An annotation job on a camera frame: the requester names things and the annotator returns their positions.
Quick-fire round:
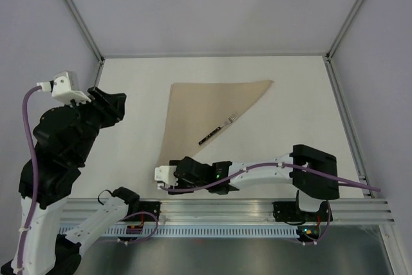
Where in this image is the left aluminium frame post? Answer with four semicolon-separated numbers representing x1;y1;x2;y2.
62;0;104;62

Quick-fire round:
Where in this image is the white slotted cable duct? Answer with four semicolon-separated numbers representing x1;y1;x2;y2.
101;223;298;238

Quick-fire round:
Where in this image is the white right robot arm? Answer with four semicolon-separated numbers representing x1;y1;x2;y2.
159;144;340;225

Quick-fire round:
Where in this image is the right aluminium frame post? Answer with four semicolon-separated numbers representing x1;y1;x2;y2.
325;0;386;59

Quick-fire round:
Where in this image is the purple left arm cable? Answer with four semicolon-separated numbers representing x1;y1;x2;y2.
15;84;159;266

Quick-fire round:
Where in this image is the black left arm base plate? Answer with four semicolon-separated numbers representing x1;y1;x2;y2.
126;201;161;222

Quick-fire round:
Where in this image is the aluminium frame post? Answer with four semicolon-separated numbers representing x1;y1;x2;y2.
325;0;386;59
62;0;104;62

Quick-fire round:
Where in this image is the silver fork black handle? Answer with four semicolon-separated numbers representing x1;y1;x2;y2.
198;112;238;146

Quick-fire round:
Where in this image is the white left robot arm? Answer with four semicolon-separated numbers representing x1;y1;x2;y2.
1;87;140;274

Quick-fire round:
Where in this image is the aluminium mounting rail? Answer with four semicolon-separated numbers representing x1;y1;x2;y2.
60;198;395;225

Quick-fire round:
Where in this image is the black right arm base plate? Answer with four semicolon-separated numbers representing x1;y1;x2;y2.
272;201;333;225

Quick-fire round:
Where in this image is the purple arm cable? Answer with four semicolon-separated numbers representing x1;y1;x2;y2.
159;162;382;247
15;84;159;266

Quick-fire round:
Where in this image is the beige cloth napkin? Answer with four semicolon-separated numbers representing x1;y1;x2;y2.
154;79;274;168

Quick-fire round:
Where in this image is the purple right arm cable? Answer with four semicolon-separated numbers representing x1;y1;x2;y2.
159;162;382;247

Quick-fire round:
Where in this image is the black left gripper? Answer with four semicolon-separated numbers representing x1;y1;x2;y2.
66;84;128;162

